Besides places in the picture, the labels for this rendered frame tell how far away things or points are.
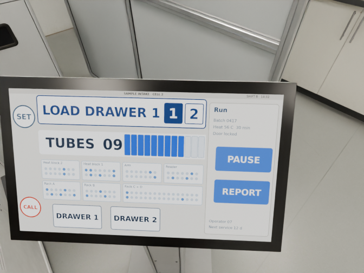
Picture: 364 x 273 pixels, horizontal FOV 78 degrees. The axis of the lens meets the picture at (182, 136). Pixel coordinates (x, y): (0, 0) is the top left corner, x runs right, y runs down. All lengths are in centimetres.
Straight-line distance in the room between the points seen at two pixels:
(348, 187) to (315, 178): 22
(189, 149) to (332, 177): 166
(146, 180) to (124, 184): 4
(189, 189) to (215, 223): 8
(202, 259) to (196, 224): 98
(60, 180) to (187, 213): 24
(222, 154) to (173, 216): 15
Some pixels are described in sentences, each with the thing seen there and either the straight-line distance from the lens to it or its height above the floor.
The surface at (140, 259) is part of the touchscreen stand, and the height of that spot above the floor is 3.
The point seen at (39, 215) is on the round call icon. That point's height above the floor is 100.
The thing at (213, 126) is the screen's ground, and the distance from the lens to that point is 39.
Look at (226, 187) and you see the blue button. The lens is 42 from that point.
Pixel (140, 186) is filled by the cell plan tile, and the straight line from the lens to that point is 43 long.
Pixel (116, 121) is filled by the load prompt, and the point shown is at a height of 114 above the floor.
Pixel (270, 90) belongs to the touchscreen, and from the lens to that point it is 41.
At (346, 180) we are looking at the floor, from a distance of 204.
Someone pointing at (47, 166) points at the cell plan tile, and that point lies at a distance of 48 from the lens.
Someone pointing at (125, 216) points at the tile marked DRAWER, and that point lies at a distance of 46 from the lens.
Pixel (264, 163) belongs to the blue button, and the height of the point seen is 109.
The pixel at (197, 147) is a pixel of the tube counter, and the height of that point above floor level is 111.
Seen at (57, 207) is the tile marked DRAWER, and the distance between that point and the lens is 50.
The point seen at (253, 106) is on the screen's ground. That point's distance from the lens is 41.
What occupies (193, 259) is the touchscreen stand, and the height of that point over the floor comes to 4.
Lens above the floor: 142
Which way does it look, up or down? 48 degrees down
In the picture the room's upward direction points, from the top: straight up
